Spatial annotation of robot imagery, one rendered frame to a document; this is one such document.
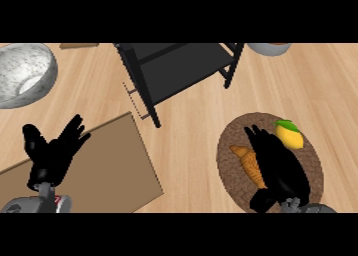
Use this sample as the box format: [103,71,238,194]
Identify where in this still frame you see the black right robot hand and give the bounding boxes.
[242,124,311,214]

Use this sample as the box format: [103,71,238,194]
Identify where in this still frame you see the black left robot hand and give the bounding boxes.
[21,114,91,192]

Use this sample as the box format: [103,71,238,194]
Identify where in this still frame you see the orange-brown croissant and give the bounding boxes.
[229,144,269,190]

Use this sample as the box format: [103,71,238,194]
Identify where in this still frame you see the brown woven oval placemat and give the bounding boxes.
[215,112,325,214]

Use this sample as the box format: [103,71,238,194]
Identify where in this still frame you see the black tiered shelf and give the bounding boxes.
[112,42,245,129]

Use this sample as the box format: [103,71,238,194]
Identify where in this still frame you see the yellow lemon with green leaf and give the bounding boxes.
[273,119,306,150]

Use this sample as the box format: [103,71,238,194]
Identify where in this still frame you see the brown wooden cutting board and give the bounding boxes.
[0,111,165,214]

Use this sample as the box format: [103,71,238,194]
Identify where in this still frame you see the grey speckled metal bowl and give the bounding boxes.
[0,43,59,110]

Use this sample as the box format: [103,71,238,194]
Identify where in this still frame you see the grey round pot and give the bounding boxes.
[245,42,292,57]

